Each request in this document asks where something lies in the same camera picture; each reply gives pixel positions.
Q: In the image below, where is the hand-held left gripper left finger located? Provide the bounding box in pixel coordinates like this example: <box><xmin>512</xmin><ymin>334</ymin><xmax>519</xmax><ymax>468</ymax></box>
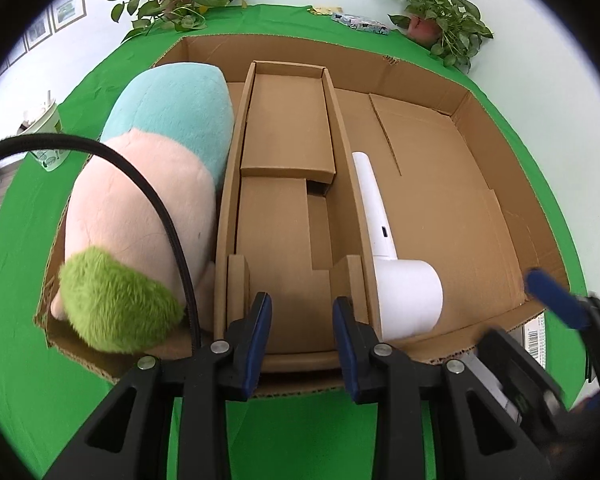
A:
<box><xmin>45</xmin><ymin>291</ymin><xmax>273</xmax><ymax>480</ymax></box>

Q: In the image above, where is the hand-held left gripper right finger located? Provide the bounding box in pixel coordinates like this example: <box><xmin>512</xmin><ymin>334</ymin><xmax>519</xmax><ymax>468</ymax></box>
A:
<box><xmin>331</xmin><ymin>296</ymin><xmax>546</xmax><ymax>480</ymax></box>

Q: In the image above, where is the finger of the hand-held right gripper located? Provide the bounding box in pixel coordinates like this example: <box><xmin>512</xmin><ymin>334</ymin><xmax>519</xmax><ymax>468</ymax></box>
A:
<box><xmin>525</xmin><ymin>268</ymin><xmax>600</xmax><ymax>386</ymax></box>
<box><xmin>472</xmin><ymin>327</ymin><xmax>567</xmax><ymax>441</ymax></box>

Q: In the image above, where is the white and green carton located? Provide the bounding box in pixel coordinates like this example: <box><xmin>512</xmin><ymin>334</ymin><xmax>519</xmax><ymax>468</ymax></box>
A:
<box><xmin>521</xmin><ymin>311</ymin><xmax>548</xmax><ymax>370</ymax></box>

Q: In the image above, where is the white handheld device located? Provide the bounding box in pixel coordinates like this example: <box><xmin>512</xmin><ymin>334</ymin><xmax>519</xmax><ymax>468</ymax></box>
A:
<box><xmin>351</xmin><ymin>151</ymin><xmax>443</xmax><ymax>341</ymax></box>

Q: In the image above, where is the narrow brown cardboard tray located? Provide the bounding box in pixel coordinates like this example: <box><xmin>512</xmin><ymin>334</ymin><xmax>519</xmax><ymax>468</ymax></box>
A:
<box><xmin>213</xmin><ymin>60</ymin><xmax>381</xmax><ymax>373</ymax></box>

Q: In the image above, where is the large shallow cardboard box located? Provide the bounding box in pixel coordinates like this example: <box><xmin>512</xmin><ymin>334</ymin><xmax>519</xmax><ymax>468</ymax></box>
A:
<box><xmin>34</xmin><ymin>34</ymin><xmax>571</xmax><ymax>401</ymax></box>

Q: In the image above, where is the pink blue green plush toy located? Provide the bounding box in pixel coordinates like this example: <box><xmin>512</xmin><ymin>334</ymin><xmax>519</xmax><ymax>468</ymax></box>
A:
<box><xmin>50</xmin><ymin>61</ymin><xmax>236</xmax><ymax>353</ymax></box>

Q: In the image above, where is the leaf print cup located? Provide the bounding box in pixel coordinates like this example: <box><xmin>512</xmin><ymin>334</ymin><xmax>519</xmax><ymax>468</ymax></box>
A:
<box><xmin>19</xmin><ymin>90</ymin><xmax>73</xmax><ymax>173</ymax></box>

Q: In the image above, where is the potted plant in terracotta pot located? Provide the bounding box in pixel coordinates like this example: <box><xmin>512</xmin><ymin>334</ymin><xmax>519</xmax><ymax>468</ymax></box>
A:
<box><xmin>378</xmin><ymin>0</ymin><xmax>495</xmax><ymax>75</ymax></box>

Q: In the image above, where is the patterned snack packet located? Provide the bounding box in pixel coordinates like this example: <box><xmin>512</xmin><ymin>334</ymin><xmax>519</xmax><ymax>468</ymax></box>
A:
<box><xmin>330</xmin><ymin>11</ymin><xmax>392</xmax><ymax>37</ymax></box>

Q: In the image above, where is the thick black cable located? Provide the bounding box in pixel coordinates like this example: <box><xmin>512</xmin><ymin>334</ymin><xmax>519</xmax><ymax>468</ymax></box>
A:
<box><xmin>0</xmin><ymin>132</ymin><xmax>203</xmax><ymax>356</ymax></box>

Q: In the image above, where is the wall of framed documents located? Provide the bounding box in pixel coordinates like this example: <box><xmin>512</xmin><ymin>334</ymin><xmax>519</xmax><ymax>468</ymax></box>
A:
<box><xmin>0</xmin><ymin>0</ymin><xmax>88</xmax><ymax>83</ymax></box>

